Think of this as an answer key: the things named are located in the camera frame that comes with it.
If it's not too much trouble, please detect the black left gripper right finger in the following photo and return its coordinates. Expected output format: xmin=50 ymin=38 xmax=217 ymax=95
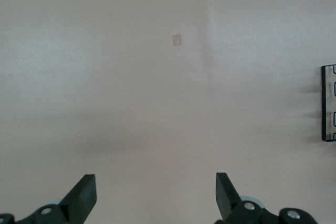
xmin=214 ymin=173 xmax=319 ymax=224

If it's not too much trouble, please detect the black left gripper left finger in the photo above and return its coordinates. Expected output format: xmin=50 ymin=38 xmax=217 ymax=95
xmin=0 ymin=174 xmax=97 ymax=224

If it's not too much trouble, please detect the black wire cup holder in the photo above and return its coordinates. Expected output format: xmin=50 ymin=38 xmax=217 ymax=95
xmin=321 ymin=63 xmax=336 ymax=142

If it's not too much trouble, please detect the brown table cover sheet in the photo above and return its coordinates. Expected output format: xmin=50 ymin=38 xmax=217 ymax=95
xmin=0 ymin=0 xmax=336 ymax=224

